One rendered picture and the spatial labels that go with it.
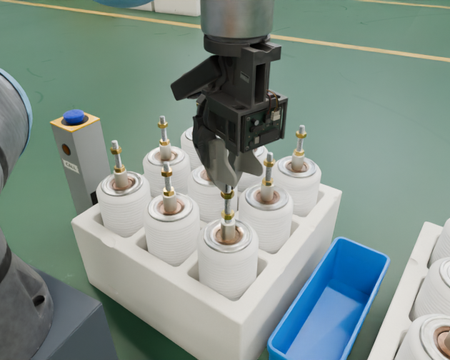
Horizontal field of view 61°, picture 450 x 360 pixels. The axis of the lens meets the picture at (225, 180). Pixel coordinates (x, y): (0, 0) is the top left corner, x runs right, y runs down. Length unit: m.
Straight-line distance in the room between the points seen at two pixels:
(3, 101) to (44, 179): 0.81
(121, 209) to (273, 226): 0.27
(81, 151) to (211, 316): 0.42
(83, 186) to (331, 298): 0.57
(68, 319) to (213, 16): 0.35
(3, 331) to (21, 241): 0.66
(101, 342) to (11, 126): 0.26
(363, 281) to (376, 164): 0.54
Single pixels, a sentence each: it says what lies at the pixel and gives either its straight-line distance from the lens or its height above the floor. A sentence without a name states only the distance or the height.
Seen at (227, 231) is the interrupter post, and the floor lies 0.27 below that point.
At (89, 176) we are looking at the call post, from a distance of 0.86.
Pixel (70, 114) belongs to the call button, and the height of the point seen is 0.33.
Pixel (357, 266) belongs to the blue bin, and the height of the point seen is 0.07.
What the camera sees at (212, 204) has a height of 0.22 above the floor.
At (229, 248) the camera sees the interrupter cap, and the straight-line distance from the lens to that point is 0.57.
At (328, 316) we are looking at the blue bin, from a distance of 0.83.
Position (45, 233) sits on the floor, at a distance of 1.06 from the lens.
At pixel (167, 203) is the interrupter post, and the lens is 0.63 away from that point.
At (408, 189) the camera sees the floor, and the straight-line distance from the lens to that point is 1.23.
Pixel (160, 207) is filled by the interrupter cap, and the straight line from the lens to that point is 0.65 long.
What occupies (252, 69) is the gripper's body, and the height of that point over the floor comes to 0.53.
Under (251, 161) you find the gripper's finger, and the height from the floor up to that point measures 0.39.
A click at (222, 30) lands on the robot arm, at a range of 0.40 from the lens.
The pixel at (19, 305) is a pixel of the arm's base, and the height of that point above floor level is 0.35.
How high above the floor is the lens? 0.66
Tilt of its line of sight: 35 degrees down
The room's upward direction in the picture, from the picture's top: straight up
